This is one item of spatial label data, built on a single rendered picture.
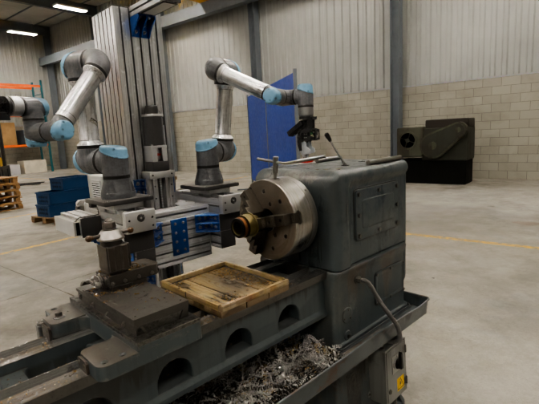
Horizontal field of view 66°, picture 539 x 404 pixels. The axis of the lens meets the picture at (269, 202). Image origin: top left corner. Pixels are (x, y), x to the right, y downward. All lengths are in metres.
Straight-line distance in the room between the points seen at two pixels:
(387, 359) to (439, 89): 10.23
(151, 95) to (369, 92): 10.62
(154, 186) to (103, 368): 1.18
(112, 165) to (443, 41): 10.74
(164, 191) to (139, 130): 0.33
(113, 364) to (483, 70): 11.14
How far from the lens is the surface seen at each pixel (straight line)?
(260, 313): 1.46
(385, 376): 2.05
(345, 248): 1.65
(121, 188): 1.92
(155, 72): 2.25
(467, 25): 11.93
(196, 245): 2.16
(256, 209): 1.58
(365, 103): 12.56
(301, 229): 1.52
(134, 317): 1.15
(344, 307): 1.74
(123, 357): 1.12
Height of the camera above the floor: 1.41
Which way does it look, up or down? 10 degrees down
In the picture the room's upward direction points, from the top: 3 degrees counter-clockwise
